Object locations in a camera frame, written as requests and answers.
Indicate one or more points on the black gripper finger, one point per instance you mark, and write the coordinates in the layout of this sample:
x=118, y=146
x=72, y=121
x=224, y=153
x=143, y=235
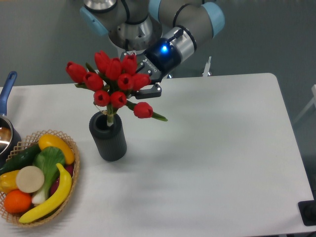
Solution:
x=137, y=56
x=153, y=92

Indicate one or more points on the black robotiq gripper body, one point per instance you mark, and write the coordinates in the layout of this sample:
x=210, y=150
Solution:
x=158, y=60

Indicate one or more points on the red tulip bouquet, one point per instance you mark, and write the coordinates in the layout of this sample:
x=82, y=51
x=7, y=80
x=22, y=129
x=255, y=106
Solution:
x=112, y=84

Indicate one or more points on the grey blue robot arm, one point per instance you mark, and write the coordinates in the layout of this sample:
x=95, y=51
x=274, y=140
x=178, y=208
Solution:
x=162, y=33

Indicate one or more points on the dark grey ribbed vase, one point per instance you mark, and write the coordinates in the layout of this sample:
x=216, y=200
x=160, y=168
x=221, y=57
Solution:
x=110, y=140

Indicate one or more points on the purple eggplant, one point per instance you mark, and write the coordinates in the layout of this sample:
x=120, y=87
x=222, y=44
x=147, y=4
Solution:
x=70, y=169

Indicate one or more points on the yellow squash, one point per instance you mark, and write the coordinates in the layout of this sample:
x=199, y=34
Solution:
x=50, y=140

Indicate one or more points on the green bok choy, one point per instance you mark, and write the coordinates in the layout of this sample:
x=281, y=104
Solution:
x=46, y=161

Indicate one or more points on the yellow banana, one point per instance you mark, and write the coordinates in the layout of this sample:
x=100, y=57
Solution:
x=52, y=202

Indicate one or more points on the woven wicker basket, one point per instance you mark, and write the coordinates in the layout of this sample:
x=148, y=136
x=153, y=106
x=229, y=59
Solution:
x=27, y=142

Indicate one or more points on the green cucumber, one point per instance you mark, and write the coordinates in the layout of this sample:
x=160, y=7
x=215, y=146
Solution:
x=20, y=160

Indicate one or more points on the beige round radish slice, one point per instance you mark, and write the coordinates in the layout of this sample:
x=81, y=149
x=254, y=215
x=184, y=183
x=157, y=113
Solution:
x=30, y=179

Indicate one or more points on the white furniture piece right edge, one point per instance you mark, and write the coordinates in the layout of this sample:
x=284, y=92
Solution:
x=308, y=109

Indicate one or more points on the yellow bell pepper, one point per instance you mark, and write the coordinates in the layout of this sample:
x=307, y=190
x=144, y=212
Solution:
x=8, y=181

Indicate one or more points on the orange fruit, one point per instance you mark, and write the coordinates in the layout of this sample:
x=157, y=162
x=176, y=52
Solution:
x=17, y=201

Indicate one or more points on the black device at table edge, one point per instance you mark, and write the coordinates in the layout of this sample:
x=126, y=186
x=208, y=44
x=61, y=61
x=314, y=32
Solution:
x=308, y=212

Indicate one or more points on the blue handled steel pot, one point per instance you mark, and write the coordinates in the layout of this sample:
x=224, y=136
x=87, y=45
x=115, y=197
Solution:
x=9, y=137

